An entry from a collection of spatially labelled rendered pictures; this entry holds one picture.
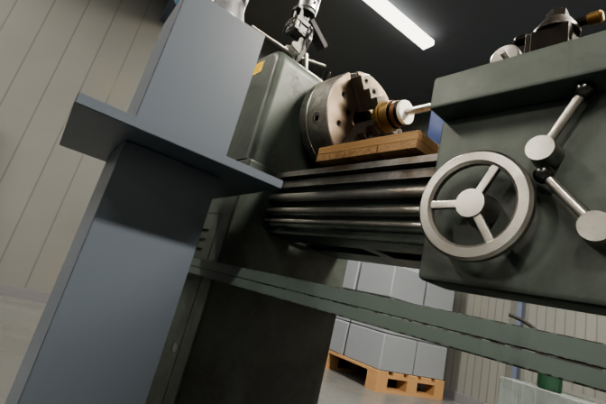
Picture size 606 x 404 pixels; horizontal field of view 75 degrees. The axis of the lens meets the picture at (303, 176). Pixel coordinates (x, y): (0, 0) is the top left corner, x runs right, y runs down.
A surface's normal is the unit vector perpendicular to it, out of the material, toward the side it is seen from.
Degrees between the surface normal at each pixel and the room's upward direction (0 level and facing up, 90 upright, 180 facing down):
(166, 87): 90
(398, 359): 90
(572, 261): 90
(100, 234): 90
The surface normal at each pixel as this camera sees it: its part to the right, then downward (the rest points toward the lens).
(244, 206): 0.64, -0.07
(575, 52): -0.73, -0.37
